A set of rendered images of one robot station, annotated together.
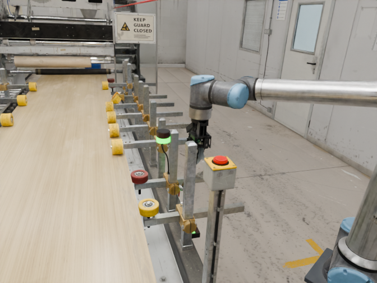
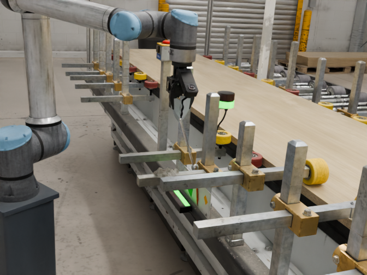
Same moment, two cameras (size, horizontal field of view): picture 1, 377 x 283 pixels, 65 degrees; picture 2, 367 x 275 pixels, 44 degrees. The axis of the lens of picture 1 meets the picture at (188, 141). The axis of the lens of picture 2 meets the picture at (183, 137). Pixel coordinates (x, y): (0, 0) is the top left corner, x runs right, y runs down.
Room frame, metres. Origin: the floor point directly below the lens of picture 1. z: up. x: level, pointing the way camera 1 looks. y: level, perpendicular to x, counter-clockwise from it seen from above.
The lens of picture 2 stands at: (2.71, -0.12, 1.46)
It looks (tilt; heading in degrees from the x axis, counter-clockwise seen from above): 18 degrees down; 176
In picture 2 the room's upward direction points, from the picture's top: 4 degrees clockwise
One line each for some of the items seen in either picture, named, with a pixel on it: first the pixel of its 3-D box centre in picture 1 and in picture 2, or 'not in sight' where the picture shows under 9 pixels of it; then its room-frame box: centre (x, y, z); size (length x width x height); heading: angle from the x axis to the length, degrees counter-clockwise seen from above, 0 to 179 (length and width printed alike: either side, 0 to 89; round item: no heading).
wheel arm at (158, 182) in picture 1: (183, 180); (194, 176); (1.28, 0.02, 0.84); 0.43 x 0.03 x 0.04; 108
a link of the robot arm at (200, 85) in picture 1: (202, 91); (183, 29); (1.14, -0.04, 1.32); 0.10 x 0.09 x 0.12; 59
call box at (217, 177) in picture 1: (219, 174); (166, 52); (0.74, -0.09, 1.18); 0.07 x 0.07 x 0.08; 18
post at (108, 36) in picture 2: not in sight; (108, 63); (-0.44, -0.47, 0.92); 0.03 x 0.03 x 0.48; 18
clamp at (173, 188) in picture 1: (170, 183); (209, 172); (1.24, 0.08, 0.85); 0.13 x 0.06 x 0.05; 18
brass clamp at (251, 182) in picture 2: (160, 144); (246, 173); (1.48, 0.15, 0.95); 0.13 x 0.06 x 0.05; 18
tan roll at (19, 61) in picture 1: (73, 62); not in sight; (3.54, 1.38, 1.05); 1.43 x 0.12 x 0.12; 108
